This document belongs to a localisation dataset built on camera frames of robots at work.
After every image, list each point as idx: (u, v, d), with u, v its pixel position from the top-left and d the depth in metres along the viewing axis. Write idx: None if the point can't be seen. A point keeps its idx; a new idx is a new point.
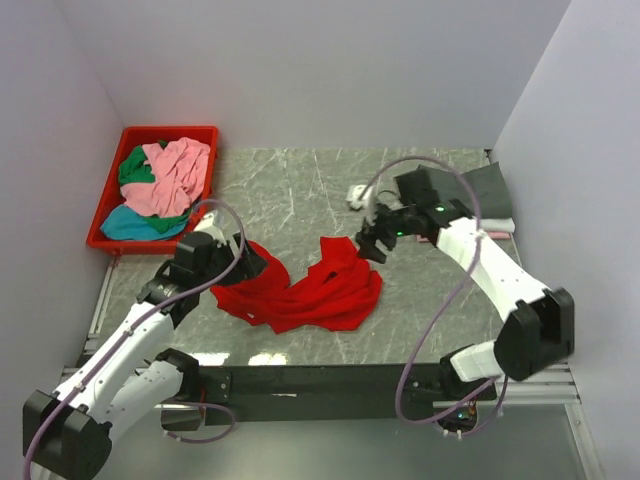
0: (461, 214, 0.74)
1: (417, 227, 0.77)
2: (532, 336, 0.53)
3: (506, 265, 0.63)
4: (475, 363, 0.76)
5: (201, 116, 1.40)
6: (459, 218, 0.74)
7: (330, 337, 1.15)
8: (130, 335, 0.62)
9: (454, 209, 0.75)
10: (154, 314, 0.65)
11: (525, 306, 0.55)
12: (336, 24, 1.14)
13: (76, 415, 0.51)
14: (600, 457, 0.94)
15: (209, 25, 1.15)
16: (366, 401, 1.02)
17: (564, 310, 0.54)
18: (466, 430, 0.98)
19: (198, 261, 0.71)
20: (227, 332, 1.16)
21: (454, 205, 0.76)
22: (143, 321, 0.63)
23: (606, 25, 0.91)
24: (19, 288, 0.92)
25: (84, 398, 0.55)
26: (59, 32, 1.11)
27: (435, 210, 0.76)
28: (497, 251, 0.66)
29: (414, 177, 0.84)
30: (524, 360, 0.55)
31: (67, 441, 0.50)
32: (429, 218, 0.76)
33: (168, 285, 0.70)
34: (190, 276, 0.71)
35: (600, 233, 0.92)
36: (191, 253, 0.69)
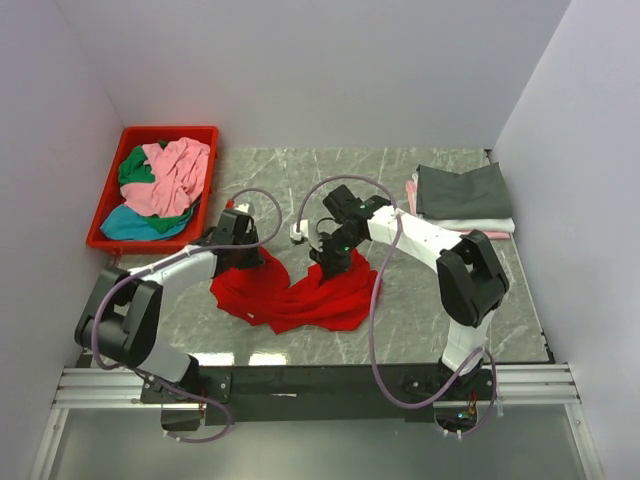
0: (379, 203, 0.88)
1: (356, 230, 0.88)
2: (460, 272, 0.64)
3: (425, 228, 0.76)
4: (457, 346, 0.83)
5: (201, 116, 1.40)
6: (380, 207, 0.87)
7: (330, 337, 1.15)
8: (189, 256, 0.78)
9: (373, 203, 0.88)
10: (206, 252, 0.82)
11: (447, 251, 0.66)
12: (336, 24, 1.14)
13: (145, 284, 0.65)
14: (600, 457, 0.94)
15: (209, 26, 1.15)
16: (366, 401, 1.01)
17: (479, 246, 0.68)
18: (465, 429, 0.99)
19: (237, 229, 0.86)
20: (227, 333, 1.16)
21: (373, 200, 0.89)
22: (199, 251, 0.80)
23: (605, 26, 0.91)
24: (20, 289, 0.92)
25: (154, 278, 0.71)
26: (60, 32, 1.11)
27: (358, 209, 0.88)
28: (415, 221, 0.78)
29: (336, 193, 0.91)
30: (462, 297, 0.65)
31: (134, 308, 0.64)
32: (358, 218, 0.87)
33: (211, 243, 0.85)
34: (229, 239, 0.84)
35: (600, 234, 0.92)
36: (234, 219, 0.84)
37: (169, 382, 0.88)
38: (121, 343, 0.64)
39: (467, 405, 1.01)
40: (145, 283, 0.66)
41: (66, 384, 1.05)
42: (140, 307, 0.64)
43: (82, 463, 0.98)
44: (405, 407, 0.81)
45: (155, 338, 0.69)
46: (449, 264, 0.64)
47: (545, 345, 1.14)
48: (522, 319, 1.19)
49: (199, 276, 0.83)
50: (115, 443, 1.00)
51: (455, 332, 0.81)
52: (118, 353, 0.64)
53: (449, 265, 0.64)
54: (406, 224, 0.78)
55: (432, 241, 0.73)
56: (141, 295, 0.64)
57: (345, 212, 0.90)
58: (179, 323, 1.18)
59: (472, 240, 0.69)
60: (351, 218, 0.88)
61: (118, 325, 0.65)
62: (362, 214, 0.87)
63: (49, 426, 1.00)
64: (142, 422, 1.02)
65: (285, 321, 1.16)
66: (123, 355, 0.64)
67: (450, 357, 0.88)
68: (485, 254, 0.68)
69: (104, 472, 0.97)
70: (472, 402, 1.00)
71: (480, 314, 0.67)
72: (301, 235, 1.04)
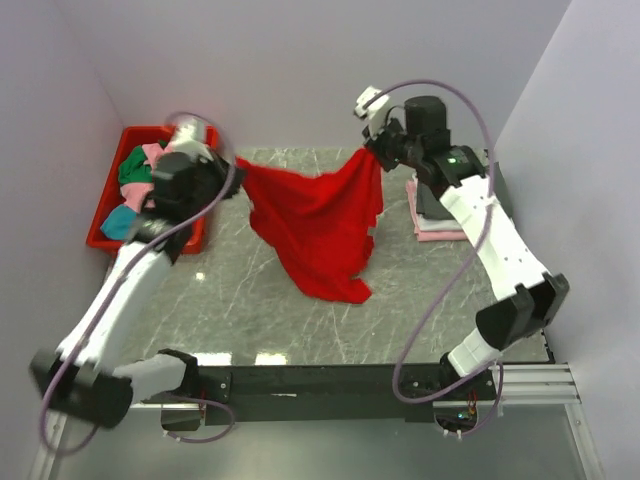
0: (472, 168, 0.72)
1: (425, 176, 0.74)
2: (522, 316, 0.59)
3: (512, 241, 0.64)
4: (468, 352, 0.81)
5: (201, 116, 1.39)
6: (470, 175, 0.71)
7: (330, 337, 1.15)
8: (127, 279, 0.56)
9: (466, 163, 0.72)
10: (146, 254, 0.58)
11: (522, 290, 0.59)
12: (335, 24, 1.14)
13: (84, 370, 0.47)
14: (600, 458, 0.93)
15: (208, 26, 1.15)
16: (366, 402, 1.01)
17: (557, 297, 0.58)
18: (465, 429, 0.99)
19: (181, 187, 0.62)
20: (227, 333, 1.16)
21: (465, 154, 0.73)
22: (135, 263, 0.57)
23: (606, 26, 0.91)
24: (19, 289, 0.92)
25: (89, 350, 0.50)
26: (60, 31, 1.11)
27: (446, 160, 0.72)
28: (505, 224, 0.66)
29: (430, 111, 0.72)
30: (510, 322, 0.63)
31: (85, 397, 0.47)
32: (439, 169, 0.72)
33: (155, 221, 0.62)
34: (176, 206, 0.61)
35: (601, 234, 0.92)
36: (168, 179, 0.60)
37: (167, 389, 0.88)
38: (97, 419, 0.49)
39: (467, 405, 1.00)
40: (84, 365, 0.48)
41: None
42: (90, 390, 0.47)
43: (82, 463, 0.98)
44: (404, 400, 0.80)
45: (124, 382, 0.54)
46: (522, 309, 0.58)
47: (544, 345, 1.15)
48: None
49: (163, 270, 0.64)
50: (114, 443, 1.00)
51: (473, 341, 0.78)
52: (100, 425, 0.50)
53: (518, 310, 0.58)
54: (494, 224, 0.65)
55: (512, 263, 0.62)
56: (85, 382, 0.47)
57: (425, 141, 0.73)
58: (179, 323, 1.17)
59: (554, 285, 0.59)
60: (429, 163, 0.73)
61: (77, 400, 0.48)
62: (448, 171, 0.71)
63: (49, 426, 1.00)
64: (142, 422, 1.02)
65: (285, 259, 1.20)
66: (103, 424, 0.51)
67: (457, 359, 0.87)
68: (554, 304, 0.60)
69: (103, 472, 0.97)
70: (472, 402, 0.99)
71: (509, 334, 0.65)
72: (365, 114, 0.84)
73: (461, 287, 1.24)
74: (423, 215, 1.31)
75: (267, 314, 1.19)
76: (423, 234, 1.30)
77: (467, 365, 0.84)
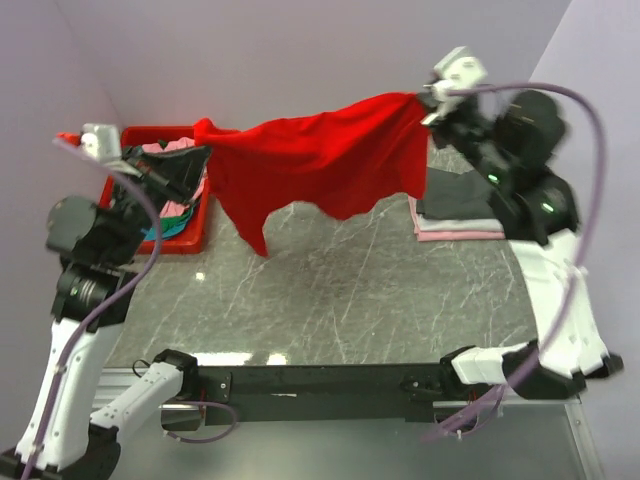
0: (567, 224, 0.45)
1: (503, 215, 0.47)
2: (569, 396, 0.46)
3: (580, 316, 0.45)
4: (477, 368, 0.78)
5: (201, 116, 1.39)
6: (562, 231, 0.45)
7: (330, 338, 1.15)
8: (67, 371, 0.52)
9: (563, 215, 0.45)
10: (81, 336, 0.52)
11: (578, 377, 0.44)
12: (336, 24, 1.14)
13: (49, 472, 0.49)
14: (600, 458, 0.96)
15: (210, 25, 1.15)
16: (366, 401, 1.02)
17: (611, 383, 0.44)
18: (465, 430, 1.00)
19: (102, 240, 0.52)
20: (226, 333, 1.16)
21: (565, 197, 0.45)
22: (72, 350, 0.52)
23: (613, 28, 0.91)
24: (19, 289, 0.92)
25: (48, 453, 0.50)
26: (61, 31, 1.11)
27: (537, 200, 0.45)
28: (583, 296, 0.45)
29: (547, 128, 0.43)
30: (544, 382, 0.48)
31: None
32: (523, 212, 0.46)
33: (82, 282, 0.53)
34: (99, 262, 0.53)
35: (602, 234, 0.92)
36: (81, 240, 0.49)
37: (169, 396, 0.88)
38: None
39: (468, 406, 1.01)
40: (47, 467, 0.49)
41: None
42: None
43: None
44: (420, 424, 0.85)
45: (99, 451, 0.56)
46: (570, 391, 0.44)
47: None
48: (522, 319, 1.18)
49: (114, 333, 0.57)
50: None
51: (488, 365, 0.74)
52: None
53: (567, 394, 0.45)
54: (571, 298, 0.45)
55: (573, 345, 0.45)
56: None
57: (520, 165, 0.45)
58: (179, 323, 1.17)
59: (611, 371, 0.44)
60: (516, 198, 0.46)
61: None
62: (539, 219, 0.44)
63: None
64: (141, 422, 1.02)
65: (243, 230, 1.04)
66: None
67: (461, 367, 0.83)
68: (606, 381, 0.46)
69: None
70: (472, 402, 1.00)
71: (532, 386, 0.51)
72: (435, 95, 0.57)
73: (461, 287, 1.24)
74: (423, 215, 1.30)
75: (267, 314, 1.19)
76: (423, 234, 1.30)
77: (472, 376, 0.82)
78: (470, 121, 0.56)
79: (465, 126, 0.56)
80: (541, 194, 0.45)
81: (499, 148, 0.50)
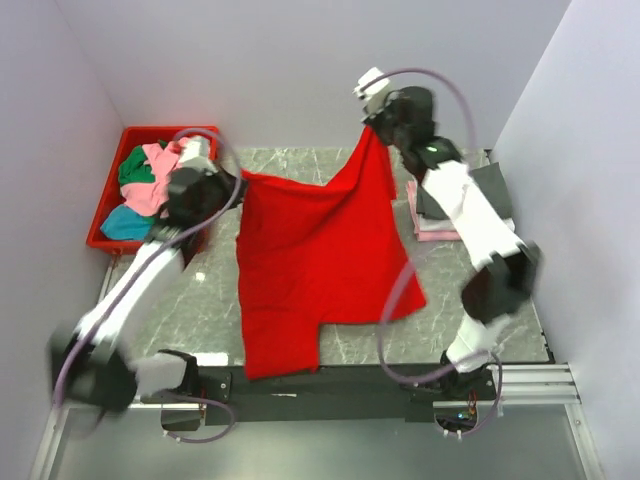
0: (452, 154, 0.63)
1: (409, 166, 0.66)
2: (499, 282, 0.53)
3: (484, 217, 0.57)
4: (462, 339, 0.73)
5: (201, 116, 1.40)
6: (449, 160, 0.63)
7: (331, 337, 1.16)
8: (145, 270, 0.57)
9: (446, 150, 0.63)
10: (164, 253, 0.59)
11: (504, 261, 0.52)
12: (336, 26, 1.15)
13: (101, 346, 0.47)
14: (599, 457, 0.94)
15: (209, 27, 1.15)
16: (365, 402, 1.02)
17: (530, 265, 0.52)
18: (465, 429, 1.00)
19: (193, 201, 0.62)
20: (227, 333, 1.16)
21: (447, 146, 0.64)
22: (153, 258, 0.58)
23: (605, 26, 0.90)
24: (21, 290, 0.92)
25: (107, 329, 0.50)
26: (61, 33, 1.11)
27: (425, 148, 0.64)
28: (483, 203, 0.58)
29: (418, 100, 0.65)
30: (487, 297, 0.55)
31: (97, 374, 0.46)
32: (419, 159, 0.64)
33: (170, 229, 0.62)
34: (188, 217, 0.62)
35: (599, 235, 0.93)
36: (180, 193, 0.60)
37: (170, 387, 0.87)
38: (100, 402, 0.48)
39: (468, 405, 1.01)
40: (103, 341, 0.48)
41: None
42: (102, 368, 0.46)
43: (83, 464, 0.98)
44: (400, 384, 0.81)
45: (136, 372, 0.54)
46: (501, 276, 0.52)
47: (544, 345, 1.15)
48: (523, 319, 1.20)
49: (171, 278, 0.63)
50: (115, 443, 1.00)
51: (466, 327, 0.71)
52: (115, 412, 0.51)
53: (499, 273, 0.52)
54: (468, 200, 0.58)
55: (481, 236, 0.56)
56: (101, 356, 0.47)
57: (413, 128, 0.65)
58: (179, 323, 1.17)
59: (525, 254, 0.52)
60: (411, 148, 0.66)
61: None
62: (428, 157, 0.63)
63: (48, 426, 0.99)
64: (142, 422, 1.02)
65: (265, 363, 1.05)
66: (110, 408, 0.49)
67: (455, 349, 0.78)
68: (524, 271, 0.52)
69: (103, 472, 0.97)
70: (472, 402, 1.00)
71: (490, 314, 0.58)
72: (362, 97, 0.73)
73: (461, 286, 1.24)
74: (423, 215, 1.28)
75: None
76: (424, 234, 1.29)
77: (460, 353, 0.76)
78: (390, 109, 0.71)
79: (386, 112, 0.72)
80: (429, 143, 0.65)
81: (401, 120, 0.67)
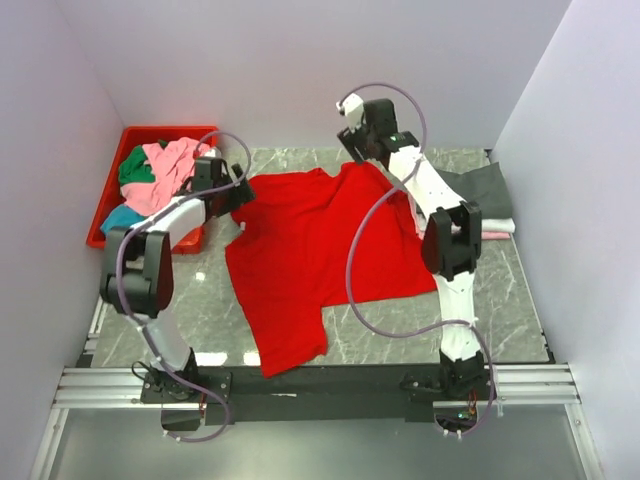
0: (409, 140, 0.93)
1: (381, 153, 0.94)
2: (446, 232, 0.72)
3: (434, 182, 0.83)
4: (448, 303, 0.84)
5: (201, 116, 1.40)
6: (407, 145, 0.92)
7: (331, 338, 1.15)
8: (179, 206, 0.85)
9: (405, 138, 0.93)
10: (192, 201, 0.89)
11: (444, 212, 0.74)
12: (336, 26, 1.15)
13: (154, 233, 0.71)
14: (600, 457, 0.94)
15: (209, 26, 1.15)
16: (363, 400, 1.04)
17: (471, 216, 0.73)
18: (465, 429, 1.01)
19: (213, 173, 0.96)
20: (227, 333, 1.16)
21: (405, 135, 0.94)
22: (185, 200, 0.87)
23: (606, 26, 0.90)
24: (21, 289, 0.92)
25: (159, 226, 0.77)
26: (61, 33, 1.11)
27: (388, 139, 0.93)
28: (432, 171, 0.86)
29: (380, 107, 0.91)
30: (437, 250, 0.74)
31: (149, 256, 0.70)
32: (384, 146, 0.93)
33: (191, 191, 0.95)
34: (208, 184, 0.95)
35: (600, 234, 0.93)
36: (208, 165, 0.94)
37: (171, 367, 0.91)
38: (146, 289, 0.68)
39: (467, 405, 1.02)
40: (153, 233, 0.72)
41: (66, 384, 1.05)
42: (154, 252, 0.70)
43: (82, 464, 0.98)
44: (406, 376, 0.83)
45: (167, 282, 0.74)
46: (440, 225, 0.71)
47: (545, 345, 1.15)
48: (523, 319, 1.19)
49: (192, 222, 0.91)
50: (114, 444, 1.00)
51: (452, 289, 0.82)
52: (145, 299, 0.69)
53: (443, 224, 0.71)
54: (421, 172, 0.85)
55: (435, 195, 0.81)
56: (153, 244, 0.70)
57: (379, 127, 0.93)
58: (179, 324, 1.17)
59: (468, 208, 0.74)
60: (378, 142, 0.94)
61: (138, 274, 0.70)
62: (389, 144, 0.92)
63: (49, 426, 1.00)
64: (142, 422, 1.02)
65: (275, 360, 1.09)
66: (148, 306, 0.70)
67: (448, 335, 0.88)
68: (472, 224, 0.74)
69: (103, 472, 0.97)
70: (472, 402, 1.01)
71: (448, 269, 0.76)
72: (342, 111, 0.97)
73: None
74: (423, 215, 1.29)
75: None
76: (424, 234, 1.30)
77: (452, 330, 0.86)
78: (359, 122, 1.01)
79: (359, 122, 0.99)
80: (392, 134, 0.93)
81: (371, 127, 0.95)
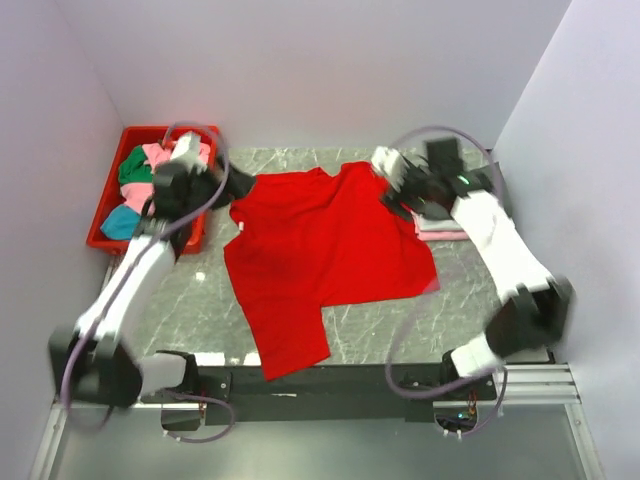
0: (483, 186, 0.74)
1: (442, 196, 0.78)
2: (525, 316, 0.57)
3: (515, 248, 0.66)
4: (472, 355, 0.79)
5: (201, 117, 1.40)
6: (479, 191, 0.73)
7: (330, 337, 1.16)
8: (136, 265, 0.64)
9: (477, 182, 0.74)
10: (155, 246, 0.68)
11: (527, 292, 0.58)
12: (336, 28, 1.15)
13: (104, 342, 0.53)
14: (600, 457, 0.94)
15: (209, 27, 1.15)
16: (365, 401, 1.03)
17: (560, 302, 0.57)
18: (465, 429, 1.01)
19: (178, 191, 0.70)
20: (227, 332, 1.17)
21: (477, 178, 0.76)
22: (145, 253, 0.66)
23: (605, 26, 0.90)
24: (21, 289, 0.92)
25: (108, 325, 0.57)
26: (61, 34, 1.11)
27: (457, 180, 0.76)
28: (515, 235, 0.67)
29: (440, 143, 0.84)
30: (514, 333, 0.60)
31: (101, 370, 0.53)
32: (449, 188, 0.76)
33: (159, 220, 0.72)
34: (175, 208, 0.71)
35: (599, 235, 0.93)
36: (169, 185, 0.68)
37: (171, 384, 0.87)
38: (109, 395, 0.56)
39: (468, 405, 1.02)
40: (105, 337, 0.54)
41: None
42: (105, 363, 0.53)
43: (82, 463, 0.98)
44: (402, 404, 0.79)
45: (137, 368, 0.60)
46: (519, 306, 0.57)
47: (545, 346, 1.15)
48: None
49: (161, 271, 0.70)
50: (114, 443, 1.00)
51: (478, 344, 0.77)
52: (110, 399, 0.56)
53: (522, 307, 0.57)
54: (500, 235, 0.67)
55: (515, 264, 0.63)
56: (102, 357, 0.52)
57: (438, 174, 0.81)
58: (179, 323, 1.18)
59: (557, 290, 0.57)
60: (444, 183, 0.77)
61: (94, 375, 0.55)
62: (457, 187, 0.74)
63: (49, 426, 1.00)
64: (141, 421, 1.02)
65: (279, 362, 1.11)
66: (115, 402, 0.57)
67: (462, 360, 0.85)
68: (560, 313, 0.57)
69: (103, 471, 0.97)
70: (472, 402, 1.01)
71: (520, 347, 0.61)
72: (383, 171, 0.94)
73: (462, 286, 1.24)
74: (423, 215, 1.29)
75: None
76: (423, 234, 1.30)
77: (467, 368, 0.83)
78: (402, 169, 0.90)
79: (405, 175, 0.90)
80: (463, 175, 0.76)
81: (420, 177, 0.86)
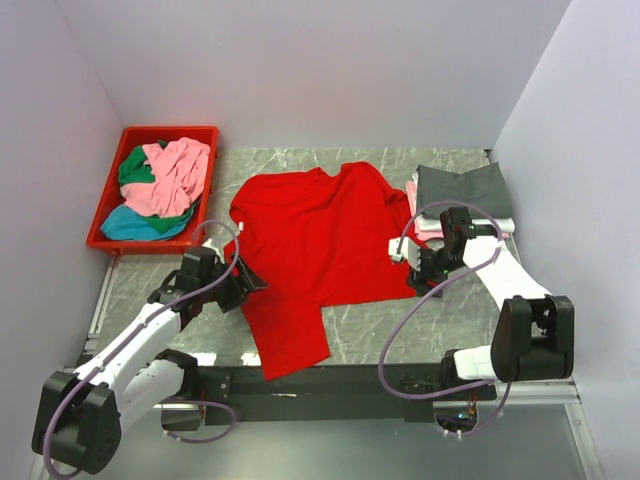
0: (491, 231, 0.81)
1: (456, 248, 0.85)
2: (523, 323, 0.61)
3: (515, 275, 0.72)
4: (475, 362, 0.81)
5: (201, 117, 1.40)
6: (487, 235, 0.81)
7: (330, 338, 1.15)
8: (145, 327, 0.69)
9: (484, 228, 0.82)
10: (166, 311, 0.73)
11: (521, 298, 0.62)
12: (336, 28, 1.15)
13: (96, 391, 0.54)
14: (600, 457, 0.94)
15: (209, 27, 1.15)
16: (364, 400, 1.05)
17: (559, 311, 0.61)
18: (466, 429, 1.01)
19: (202, 270, 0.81)
20: (227, 333, 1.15)
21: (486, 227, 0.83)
22: (156, 315, 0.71)
23: (605, 25, 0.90)
24: (20, 289, 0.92)
25: (105, 377, 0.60)
26: (61, 33, 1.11)
27: (467, 226, 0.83)
28: (512, 264, 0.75)
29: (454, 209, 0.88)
30: (512, 351, 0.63)
31: (86, 419, 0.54)
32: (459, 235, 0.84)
33: (175, 289, 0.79)
34: (195, 282, 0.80)
35: (599, 235, 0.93)
36: (197, 260, 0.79)
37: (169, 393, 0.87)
38: (81, 453, 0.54)
39: (467, 405, 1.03)
40: (97, 388, 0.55)
41: None
42: (91, 415, 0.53)
43: None
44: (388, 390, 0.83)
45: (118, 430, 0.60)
46: (515, 311, 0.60)
47: None
48: None
49: (165, 339, 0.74)
50: None
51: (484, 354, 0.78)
52: (82, 461, 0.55)
53: (517, 311, 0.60)
54: (498, 262, 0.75)
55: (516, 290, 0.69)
56: (92, 406, 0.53)
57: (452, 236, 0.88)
58: None
59: (556, 302, 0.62)
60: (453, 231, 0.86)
61: (75, 428, 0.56)
62: (465, 231, 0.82)
63: None
64: (141, 422, 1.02)
65: (278, 364, 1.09)
66: (84, 466, 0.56)
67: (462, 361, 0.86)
68: (559, 324, 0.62)
69: (102, 472, 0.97)
70: (472, 402, 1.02)
71: (513, 367, 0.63)
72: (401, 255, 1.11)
73: (462, 286, 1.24)
74: (423, 215, 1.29)
75: None
76: (424, 234, 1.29)
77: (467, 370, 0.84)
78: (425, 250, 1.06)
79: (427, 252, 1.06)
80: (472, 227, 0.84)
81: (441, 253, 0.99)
